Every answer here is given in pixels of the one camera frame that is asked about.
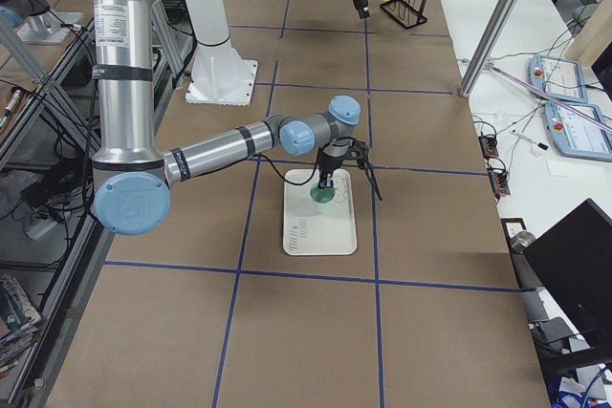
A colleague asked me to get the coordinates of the pale green cup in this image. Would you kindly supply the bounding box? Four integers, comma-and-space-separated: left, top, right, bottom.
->
309, 183, 336, 213

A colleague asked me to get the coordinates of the white bear tray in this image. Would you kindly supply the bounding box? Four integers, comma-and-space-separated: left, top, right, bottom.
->
283, 169, 358, 256

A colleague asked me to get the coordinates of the upper orange power strip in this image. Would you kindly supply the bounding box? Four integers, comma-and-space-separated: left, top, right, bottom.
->
478, 135, 498, 159

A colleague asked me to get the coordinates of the orange power strip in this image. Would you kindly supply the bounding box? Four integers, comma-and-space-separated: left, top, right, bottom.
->
478, 135, 498, 159
488, 169, 511, 198

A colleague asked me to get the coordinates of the lower orange power strip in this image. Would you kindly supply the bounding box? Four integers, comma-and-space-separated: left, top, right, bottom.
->
488, 169, 511, 198

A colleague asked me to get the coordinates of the silver metal cylinder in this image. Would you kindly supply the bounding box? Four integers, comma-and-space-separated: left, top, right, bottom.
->
510, 230, 536, 254

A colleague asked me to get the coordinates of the upper teach pendant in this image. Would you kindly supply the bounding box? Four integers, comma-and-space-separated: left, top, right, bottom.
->
528, 54, 589, 103

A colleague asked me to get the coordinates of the teach pendant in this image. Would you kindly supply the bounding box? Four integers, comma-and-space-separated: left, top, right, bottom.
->
528, 54, 589, 103
544, 101, 611, 162

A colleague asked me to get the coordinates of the black marker pen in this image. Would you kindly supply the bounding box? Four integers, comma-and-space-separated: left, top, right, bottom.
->
511, 130, 549, 151

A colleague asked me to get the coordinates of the lower teach pendant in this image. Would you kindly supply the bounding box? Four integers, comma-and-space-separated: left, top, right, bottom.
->
544, 101, 611, 162

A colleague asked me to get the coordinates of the pink rod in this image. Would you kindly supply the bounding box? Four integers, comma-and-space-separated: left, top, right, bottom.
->
487, 65, 612, 134

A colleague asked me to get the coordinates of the stack of magazines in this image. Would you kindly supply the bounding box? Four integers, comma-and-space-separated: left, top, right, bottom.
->
1, 273, 42, 377

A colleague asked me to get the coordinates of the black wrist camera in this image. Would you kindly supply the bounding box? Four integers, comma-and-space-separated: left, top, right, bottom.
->
345, 139, 370, 171

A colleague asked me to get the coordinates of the black wire cup rack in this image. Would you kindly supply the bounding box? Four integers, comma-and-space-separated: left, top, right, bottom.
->
380, 0, 427, 30

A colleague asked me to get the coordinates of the white camera pole base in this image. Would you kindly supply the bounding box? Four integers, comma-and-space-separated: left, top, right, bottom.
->
185, 0, 258, 106

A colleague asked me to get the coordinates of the aluminium frame post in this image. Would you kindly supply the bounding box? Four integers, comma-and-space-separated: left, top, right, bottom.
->
459, 0, 517, 98

